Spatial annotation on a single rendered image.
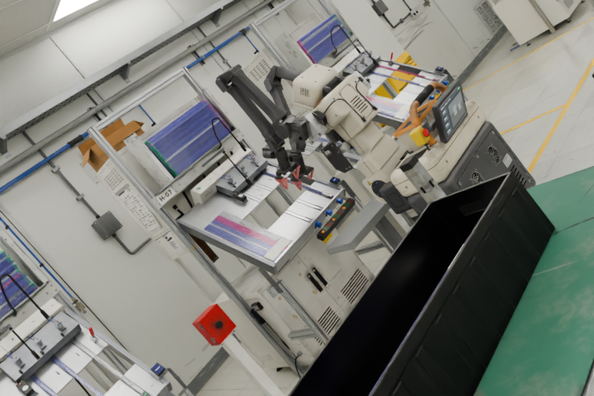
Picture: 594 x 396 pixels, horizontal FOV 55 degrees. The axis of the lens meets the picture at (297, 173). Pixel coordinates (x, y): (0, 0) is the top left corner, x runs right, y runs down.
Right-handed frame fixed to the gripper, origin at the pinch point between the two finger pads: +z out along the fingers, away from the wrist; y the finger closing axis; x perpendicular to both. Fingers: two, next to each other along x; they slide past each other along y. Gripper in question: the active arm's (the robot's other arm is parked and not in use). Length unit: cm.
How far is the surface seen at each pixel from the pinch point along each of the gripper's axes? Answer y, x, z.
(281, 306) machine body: 44, -1, 55
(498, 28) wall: -606, -125, 176
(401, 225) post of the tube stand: -44, 28, 58
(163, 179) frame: 39, -70, -16
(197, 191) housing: 29, -58, -3
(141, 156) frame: 39, -82, -30
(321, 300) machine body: 22, 8, 69
